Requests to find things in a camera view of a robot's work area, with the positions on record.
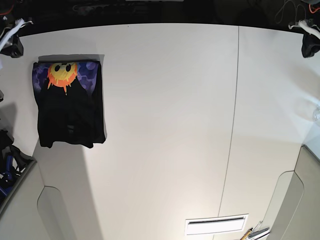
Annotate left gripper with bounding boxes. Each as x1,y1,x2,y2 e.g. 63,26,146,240
288,20,320,58

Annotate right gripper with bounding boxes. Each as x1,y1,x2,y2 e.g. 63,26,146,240
0,18,34,58

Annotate black T-shirt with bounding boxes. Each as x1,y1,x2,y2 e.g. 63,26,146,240
32,60,106,149

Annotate blue and black tools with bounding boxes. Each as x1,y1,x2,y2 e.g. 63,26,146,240
0,129,28,202

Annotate grey pen tool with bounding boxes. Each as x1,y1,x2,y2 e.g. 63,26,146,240
247,227,270,240

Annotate white coiled cable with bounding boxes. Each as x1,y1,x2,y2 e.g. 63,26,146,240
274,0,310,30

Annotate yellow handled tool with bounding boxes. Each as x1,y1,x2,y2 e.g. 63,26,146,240
240,228,253,240

